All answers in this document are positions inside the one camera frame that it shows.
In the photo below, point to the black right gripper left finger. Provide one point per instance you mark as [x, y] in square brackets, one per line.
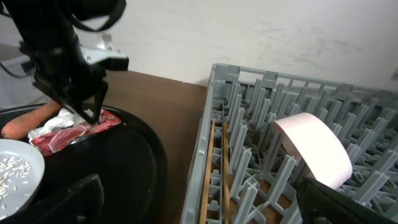
[80, 202]

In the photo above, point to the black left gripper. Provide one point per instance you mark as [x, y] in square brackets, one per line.
[63, 74]

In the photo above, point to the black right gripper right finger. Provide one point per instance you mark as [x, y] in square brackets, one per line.
[319, 203]

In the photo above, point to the red snack wrapper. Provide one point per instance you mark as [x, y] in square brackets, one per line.
[55, 141]

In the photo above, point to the white plate with food scraps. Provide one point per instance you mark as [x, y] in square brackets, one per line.
[22, 169]

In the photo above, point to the orange carrot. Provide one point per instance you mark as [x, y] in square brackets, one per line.
[19, 127]

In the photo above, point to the wooden chopstick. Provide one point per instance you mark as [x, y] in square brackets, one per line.
[225, 175]

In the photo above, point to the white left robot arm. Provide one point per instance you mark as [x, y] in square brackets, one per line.
[49, 40]

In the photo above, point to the grey dishwasher rack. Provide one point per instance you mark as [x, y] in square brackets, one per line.
[261, 173]

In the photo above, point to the round black tray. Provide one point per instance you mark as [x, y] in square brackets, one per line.
[130, 162]

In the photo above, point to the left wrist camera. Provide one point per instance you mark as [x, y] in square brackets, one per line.
[104, 54]

